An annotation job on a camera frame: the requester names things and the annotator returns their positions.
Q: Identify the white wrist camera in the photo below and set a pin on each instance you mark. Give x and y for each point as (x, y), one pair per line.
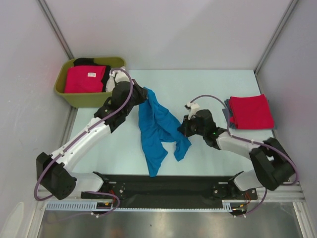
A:
(117, 76)
(193, 108)

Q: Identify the aluminium frame rail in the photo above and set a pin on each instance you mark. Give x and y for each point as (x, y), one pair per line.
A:
(286, 193)

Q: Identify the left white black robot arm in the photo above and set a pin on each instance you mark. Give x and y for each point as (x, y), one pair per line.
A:
(55, 170)

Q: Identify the blue polo shirt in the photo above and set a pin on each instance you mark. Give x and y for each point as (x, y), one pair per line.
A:
(158, 125)

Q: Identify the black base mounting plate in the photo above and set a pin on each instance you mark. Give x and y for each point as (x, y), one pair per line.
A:
(170, 191)

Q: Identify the black shirt in bin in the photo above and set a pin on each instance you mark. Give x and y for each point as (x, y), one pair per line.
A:
(90, 62)

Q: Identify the folded red t shirt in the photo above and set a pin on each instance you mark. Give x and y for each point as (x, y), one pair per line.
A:
(251, 113)

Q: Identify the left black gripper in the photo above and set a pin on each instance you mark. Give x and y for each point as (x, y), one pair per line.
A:
(142, 92)

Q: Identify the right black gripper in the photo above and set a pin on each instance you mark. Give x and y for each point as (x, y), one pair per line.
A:
(184, 128)

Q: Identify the white shirt in bin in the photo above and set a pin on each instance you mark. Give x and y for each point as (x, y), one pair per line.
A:
(110, 86)

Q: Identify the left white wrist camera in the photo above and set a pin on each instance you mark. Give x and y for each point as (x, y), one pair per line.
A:
(117, 76)

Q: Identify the olive green plastic bin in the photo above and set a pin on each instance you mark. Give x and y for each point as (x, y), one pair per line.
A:
(85, 100)

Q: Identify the pink shirt in bin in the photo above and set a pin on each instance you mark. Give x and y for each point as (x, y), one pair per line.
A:
(86, 79)

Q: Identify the grey slotted cable duct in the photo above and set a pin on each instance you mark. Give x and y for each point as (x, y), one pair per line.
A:
(94, 206)

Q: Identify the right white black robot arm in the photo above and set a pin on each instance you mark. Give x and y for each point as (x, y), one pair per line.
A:
(270, 166)

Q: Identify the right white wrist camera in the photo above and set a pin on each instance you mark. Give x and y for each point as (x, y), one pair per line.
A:
(193, 108)

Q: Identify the folded grey t shirt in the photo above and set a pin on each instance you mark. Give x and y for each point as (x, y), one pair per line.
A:
(228, 113)

